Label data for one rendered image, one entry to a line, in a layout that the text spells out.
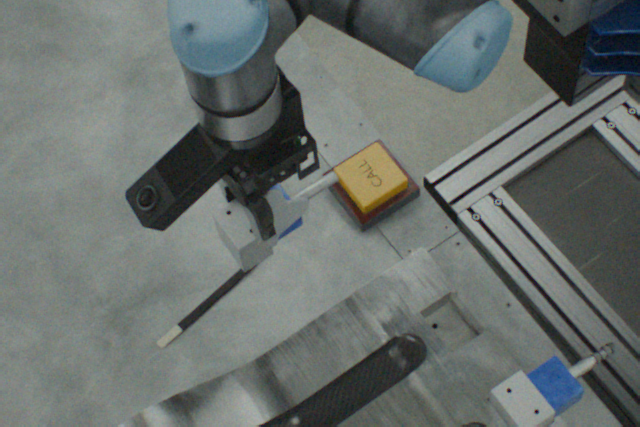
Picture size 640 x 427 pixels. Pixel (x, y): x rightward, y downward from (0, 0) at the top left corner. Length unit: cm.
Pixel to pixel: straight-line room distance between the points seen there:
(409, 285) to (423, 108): 117
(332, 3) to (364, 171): 43
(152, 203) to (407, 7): 30
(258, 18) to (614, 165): 126
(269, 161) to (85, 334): 37
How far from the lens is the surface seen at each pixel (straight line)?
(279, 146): 112
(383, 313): 126
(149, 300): 139
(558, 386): 122
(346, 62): 247
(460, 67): 95
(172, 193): 110
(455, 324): 128
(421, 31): 95
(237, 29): 93
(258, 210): 113
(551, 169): 212
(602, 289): 203
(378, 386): 124
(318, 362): 125
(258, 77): 99
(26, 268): 144
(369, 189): 138
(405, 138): 237
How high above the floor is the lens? 205
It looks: 62 degrees down
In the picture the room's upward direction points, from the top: 8 degrees counter-clockwise
